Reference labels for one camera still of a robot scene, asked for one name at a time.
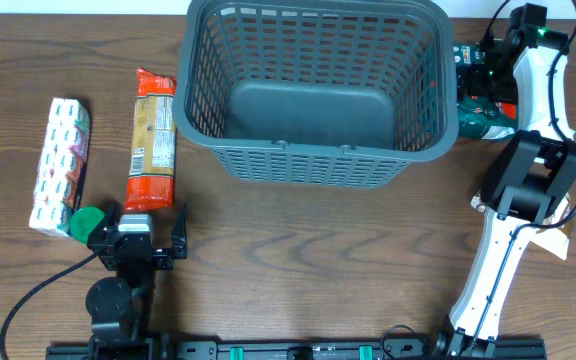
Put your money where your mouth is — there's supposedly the green Nescafe coffee bag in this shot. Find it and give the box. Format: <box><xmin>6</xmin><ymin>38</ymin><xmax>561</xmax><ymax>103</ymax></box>
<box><xmin>453</xmin><ymin>43</ymin><xmax>517</xmax><ymax>141</ymax></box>

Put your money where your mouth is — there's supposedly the green lid jar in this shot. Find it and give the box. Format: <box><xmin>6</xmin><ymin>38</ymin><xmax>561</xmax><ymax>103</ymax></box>
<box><xmin>69</xmin><ymin>206</ymin><xmax>104</xmax><ymax>244</ymax></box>

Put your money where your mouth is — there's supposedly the orange biscuit package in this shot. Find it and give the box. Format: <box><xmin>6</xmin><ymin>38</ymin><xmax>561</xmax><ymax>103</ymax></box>
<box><xmin>125</xmin><ymin>68</ymin><xmax>177</xmax><ymax>211</ymax></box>

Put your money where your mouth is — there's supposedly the white tissue multipack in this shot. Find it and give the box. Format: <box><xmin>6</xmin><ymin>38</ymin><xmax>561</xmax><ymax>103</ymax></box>
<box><xmin>29</xmin><ymin>97</ymin><xmax>91</xmax><ymax>237</ymax></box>

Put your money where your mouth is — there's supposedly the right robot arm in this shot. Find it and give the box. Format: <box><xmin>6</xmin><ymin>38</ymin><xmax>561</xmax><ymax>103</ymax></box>
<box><xmin>433</xmin><ymin>3</ymin><xmax>576</xmax><ymax>359</ymax></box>

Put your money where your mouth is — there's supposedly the grey plastic lattice basket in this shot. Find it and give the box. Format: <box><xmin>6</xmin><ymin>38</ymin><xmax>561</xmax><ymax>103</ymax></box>
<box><xmin>173</xmin><ymin>0</ymin><xmax>458</xmax><ymax>188</ymax></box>

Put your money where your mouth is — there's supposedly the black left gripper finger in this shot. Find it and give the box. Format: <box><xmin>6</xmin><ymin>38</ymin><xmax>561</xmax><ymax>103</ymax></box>
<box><xmin>171</xmin><ymin>204</ymin><xmax>187</xmax><ymax>250</ymax></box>
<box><xmin>95</xmin><ymin>204</ymin><xmax>117</xmax><ymax>238</ymax></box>

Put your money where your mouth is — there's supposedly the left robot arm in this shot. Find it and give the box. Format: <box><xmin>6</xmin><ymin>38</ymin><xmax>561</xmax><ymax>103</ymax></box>
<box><xmin>85</xmin><ymin>207</ymin><xmax>187</xmax><ymax>359</ymax></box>

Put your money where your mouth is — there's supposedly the black mounting rail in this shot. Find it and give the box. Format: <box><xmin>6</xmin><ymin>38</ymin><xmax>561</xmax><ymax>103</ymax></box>
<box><xmin>45</xmin><ymin>334</ymin><xmax>548</xmax><ymax>360</ymax></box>

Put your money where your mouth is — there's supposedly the beige brown snack pouch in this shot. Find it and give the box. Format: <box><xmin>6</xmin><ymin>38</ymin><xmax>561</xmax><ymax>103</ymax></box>
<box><xmin>470</xmin><ymin>192</ymin><xmax>574</xmax><ymax>261</ymax></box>

